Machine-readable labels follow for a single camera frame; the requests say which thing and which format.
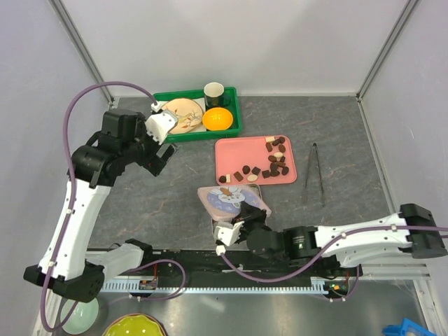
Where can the metal serving tongs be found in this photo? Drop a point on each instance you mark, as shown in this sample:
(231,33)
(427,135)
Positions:
(313,168)

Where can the yellow bowl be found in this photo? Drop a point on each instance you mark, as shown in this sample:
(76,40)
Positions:
(135,324)

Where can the pale green bowl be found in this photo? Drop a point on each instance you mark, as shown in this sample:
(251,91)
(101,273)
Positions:
(82,318)

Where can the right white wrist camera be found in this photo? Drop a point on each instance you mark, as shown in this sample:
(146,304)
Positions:
(227,233)

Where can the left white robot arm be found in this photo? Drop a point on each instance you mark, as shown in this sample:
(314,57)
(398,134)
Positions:
(64,268)

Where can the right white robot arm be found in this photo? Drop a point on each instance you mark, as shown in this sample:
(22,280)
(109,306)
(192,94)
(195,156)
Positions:
(411,230)

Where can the pink plastic tray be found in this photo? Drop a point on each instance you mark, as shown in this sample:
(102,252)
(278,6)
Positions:
(264,160)

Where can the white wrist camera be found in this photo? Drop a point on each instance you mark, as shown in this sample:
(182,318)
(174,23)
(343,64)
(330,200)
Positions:
(159,125)
(227,233)

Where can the dark green mug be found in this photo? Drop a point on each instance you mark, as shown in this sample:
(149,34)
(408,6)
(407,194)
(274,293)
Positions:
(215,95)

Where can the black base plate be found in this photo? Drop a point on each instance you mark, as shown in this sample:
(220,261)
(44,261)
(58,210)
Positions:
(204,268)

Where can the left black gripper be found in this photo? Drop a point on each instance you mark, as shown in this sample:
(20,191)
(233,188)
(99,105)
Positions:
(154,163)

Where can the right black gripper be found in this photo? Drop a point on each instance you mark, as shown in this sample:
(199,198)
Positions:
(248,213)

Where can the blue plastic object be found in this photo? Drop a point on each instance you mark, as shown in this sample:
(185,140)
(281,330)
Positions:
(407,327)

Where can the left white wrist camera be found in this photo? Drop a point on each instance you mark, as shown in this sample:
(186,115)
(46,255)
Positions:
(159,125)

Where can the green plastic crate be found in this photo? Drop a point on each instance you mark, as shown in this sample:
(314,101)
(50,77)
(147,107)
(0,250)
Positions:
(200,133)

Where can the pink chocolate tin box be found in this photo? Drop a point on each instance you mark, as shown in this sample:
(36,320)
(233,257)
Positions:
(259,192)

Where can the orange bowl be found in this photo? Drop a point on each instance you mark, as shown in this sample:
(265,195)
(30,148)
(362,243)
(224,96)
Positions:
(217,119)

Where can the light blue cable duct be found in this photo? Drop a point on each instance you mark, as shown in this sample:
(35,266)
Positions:
(137,286)

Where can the silver tin lid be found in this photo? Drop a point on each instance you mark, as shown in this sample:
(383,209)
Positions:
(224,201)

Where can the beige floral plate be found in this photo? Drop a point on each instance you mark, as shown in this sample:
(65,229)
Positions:
(188,112)

